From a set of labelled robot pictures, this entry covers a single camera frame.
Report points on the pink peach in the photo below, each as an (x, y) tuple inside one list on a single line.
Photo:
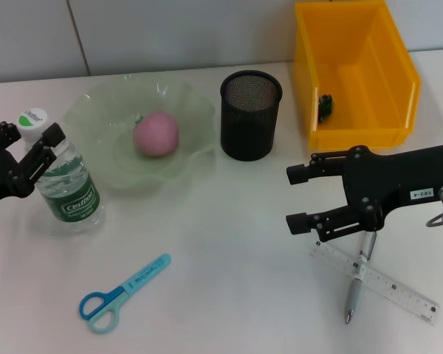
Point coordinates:
[(157, 134)]

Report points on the blue scissors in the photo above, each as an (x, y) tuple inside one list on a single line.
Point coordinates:
[(129, 285)]

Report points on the yellow plastic bin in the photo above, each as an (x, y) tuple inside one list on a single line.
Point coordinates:
[(373, 73)]

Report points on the clear plastic ruler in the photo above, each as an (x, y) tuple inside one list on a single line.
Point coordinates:
[(404, 293)]

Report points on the green glass fruit plate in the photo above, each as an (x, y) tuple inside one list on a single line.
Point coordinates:
[(188, 118)]

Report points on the clear water bottle green label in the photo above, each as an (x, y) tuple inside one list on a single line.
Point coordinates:
[(72, 199)]

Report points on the black mesh pen holder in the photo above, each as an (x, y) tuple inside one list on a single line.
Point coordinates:
[(249, 125)]

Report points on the green plastic wrapper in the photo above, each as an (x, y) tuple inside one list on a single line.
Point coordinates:
[(325, 107)]

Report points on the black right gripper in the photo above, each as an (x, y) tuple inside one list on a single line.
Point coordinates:
[(391, 177)]

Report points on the silver ballpoint pen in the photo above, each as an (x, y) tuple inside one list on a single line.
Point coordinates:
[(354, 295)]

